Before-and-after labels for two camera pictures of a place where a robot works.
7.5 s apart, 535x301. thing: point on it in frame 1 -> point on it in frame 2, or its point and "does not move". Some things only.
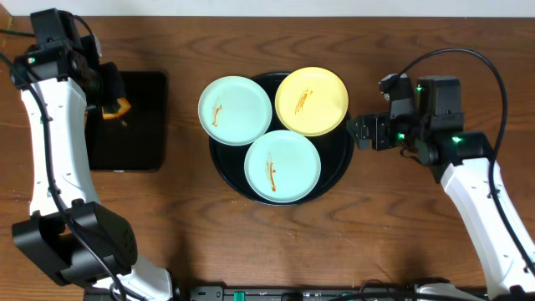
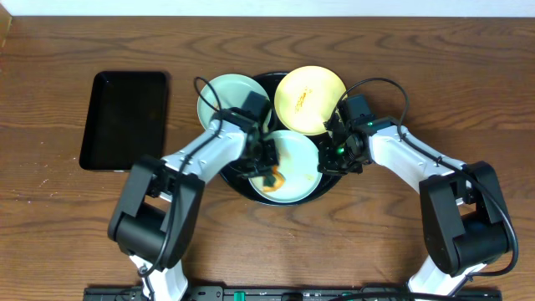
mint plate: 282,165 does not move
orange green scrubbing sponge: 124,107 -> 274,181
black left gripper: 114,81 -> 264,169
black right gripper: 381,122 -> 327,165
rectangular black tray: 137,140 does not move
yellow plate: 311,101 does not move
